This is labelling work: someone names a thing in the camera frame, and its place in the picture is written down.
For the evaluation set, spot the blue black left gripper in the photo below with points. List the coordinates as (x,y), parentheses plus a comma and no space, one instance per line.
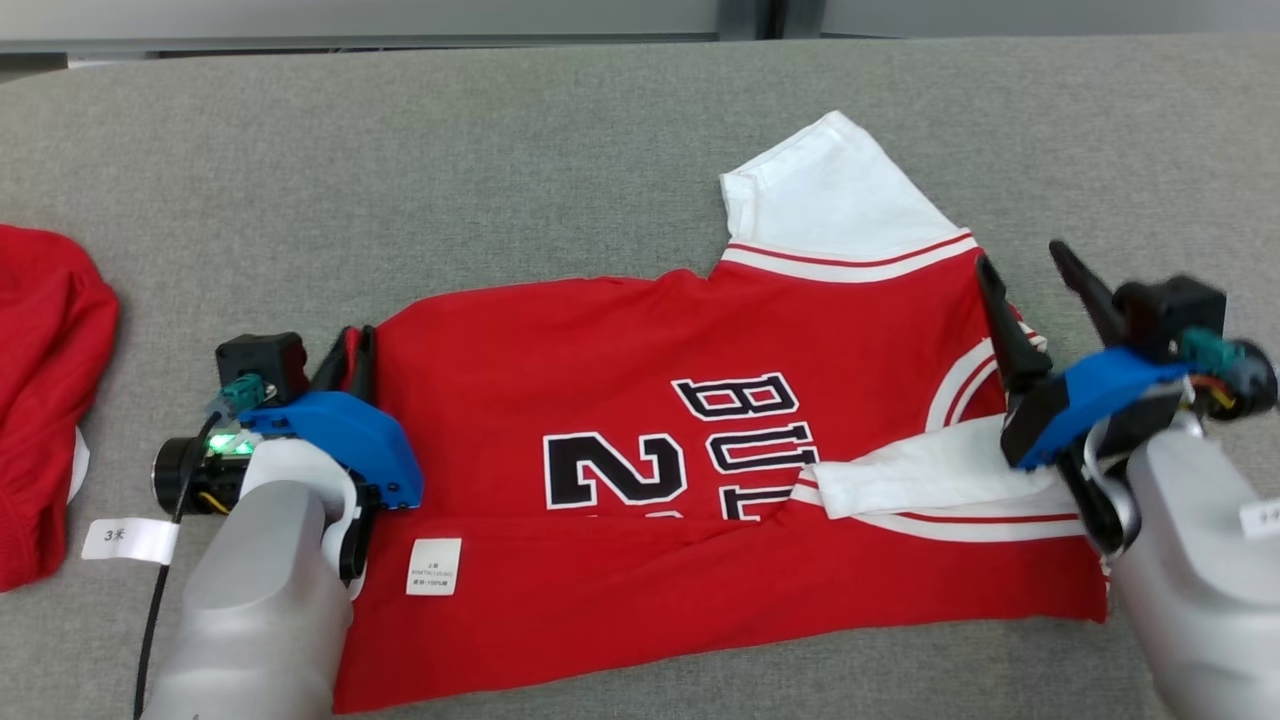
(350,435)

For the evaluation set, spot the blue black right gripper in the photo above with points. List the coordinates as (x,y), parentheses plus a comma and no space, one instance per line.
(1090,400)

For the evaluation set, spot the red Bulls jersey white sleeves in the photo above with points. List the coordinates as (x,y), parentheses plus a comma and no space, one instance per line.
(600,350)

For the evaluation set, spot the red shorts with white stripe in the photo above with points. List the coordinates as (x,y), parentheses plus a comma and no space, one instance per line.
(50,350)

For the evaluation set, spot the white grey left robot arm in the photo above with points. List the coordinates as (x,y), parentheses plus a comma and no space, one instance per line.
(250,600)

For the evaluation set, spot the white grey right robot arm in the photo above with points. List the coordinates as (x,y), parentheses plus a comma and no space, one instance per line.
(1200,580)

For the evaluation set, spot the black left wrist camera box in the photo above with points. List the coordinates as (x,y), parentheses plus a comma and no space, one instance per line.
(262,365)

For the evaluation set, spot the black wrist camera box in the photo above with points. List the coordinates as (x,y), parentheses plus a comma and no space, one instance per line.
(1175,310)
(262,365)

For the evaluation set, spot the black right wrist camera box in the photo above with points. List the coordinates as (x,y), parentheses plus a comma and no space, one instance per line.
(1175,310)

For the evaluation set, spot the grey partition bottom rail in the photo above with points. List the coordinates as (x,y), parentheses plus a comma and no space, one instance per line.
(350,45)

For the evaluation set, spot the grey partition post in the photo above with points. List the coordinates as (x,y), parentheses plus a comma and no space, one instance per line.
(770,18)

